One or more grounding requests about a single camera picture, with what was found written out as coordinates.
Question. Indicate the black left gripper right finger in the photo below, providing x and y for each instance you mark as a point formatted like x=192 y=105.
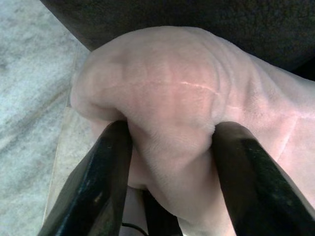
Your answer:
x=251 y=186

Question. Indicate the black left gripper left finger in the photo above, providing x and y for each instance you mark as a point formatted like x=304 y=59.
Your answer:
x=98 y=184

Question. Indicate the pink cat face pillow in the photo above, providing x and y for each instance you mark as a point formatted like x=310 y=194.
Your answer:
x=167 y=86

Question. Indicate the dark grey fabric sofa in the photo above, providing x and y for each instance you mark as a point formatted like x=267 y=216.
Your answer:
x=197 y=19

